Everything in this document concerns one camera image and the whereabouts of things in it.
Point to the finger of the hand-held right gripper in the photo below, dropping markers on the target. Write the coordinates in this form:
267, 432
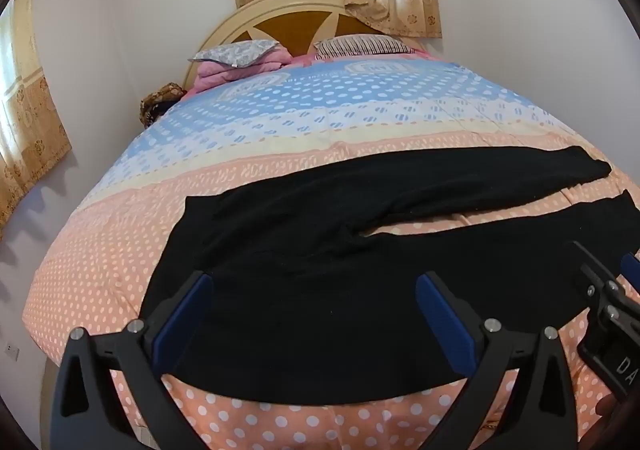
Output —
597, 282
632, 275

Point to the brown patterned bag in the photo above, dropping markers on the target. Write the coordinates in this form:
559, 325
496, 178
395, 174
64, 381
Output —
157, 103

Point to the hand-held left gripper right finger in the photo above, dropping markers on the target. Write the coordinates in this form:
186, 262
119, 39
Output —
445, 325

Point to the grey floral pillow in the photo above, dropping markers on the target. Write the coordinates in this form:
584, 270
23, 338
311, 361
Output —
235, 52

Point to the striped pillow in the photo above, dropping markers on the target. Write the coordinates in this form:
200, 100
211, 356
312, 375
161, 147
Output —
360, 45

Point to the cream and brown headboard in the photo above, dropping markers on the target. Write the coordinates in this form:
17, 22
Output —
285, 25

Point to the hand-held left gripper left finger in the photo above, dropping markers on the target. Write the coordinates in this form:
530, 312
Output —
182, 325

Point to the folded pink blanket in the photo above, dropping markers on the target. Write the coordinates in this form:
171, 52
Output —
240, 73

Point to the black pants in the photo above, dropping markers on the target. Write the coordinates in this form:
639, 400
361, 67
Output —
310, 290

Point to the white wall socket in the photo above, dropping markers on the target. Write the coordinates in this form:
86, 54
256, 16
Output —
12, 351

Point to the beige floral side curtain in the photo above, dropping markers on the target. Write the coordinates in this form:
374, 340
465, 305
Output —
30, 130

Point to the polka dot bed cover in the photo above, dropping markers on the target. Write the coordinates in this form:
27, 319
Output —
250, 140

